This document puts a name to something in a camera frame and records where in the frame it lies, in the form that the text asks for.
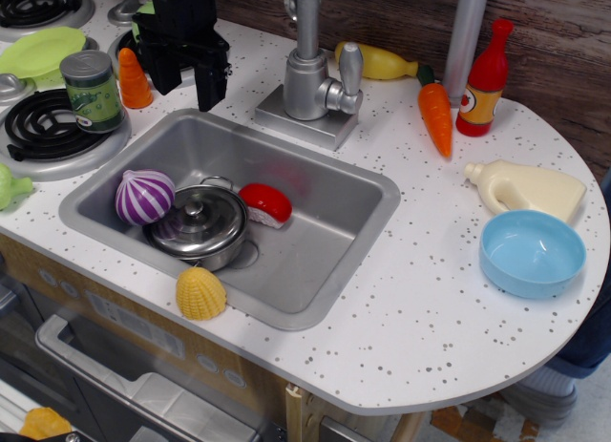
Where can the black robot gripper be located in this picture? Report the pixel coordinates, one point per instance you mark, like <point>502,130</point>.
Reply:
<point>185,32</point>

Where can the yellow toy corn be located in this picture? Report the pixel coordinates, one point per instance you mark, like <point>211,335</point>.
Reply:
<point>200,295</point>

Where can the light blue plastic bowl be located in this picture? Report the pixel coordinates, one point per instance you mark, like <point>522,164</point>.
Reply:
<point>530,254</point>

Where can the orange toy carrot tip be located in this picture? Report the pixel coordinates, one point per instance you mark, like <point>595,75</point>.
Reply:
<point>133,84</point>

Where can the green toy cabbage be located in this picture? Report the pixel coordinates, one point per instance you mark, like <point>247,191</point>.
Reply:
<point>143,23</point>

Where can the silver stove knob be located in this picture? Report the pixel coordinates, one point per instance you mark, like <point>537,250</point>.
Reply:
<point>121,14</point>
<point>14,89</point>

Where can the green toy pea can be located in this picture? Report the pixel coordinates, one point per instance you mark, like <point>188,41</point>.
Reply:
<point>92,91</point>

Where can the silver toy faucet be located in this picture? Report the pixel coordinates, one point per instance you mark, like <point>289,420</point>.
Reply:
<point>311,105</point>

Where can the purple striped toy onion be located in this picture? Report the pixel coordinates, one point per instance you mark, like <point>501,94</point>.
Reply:
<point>144,196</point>

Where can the light green plastic plate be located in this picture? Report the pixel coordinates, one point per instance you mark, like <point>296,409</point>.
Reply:
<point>38,56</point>

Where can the red toy cheese wedge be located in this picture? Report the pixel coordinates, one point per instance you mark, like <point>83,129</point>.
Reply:
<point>266,205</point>

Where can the steel pot with lid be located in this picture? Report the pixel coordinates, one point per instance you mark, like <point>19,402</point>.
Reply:
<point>206,226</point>

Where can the front left black burner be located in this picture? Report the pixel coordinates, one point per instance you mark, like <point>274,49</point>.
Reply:
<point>40,139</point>

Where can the back left black burner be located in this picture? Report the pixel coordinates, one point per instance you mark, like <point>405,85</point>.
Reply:
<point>25,14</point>

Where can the yellow toy mustard bottle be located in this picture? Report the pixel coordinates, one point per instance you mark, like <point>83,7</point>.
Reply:
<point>377,63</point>

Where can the light green toy vegetable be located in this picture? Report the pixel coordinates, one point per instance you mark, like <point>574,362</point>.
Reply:
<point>10,187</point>

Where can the grey toy sink basin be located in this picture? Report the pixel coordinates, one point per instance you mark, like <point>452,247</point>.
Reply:
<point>283,228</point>

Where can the orange toy carrot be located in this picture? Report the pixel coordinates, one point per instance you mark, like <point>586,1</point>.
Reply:
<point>435,109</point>

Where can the silver support pole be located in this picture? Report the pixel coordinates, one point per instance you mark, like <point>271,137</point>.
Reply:
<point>466,29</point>

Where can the red toy ketchup bottle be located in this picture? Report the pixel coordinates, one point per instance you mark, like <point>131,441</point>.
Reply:
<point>486,82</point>

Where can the grey toy oven door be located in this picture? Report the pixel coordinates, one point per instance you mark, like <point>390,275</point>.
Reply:
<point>137,396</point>

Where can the cream toy detergent bottle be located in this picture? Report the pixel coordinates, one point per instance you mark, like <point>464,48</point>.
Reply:
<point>505,186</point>

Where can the yellow toy food piece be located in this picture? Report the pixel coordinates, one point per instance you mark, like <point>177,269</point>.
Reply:
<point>42,423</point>

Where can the person's shoe and sock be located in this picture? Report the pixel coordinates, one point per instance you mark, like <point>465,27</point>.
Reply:
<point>545,397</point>

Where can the blue jeans leg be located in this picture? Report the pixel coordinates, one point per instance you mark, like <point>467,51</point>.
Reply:
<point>590,345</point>

